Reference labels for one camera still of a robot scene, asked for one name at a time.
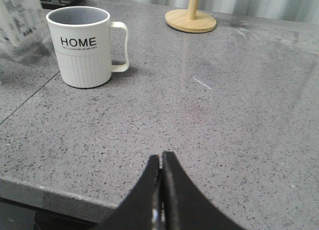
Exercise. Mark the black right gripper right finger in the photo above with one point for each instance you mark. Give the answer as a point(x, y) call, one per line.
point(185, 207)

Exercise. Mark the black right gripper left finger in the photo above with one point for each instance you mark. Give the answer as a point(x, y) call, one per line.
point(140, 210)

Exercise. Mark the cream HOME mug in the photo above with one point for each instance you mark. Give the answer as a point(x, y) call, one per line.
point(81, 36)

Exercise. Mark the whole milk carton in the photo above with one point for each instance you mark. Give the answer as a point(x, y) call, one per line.
point(20, 19)

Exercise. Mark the wooden mug tree stand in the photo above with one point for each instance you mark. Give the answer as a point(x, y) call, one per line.
point(190, 20)

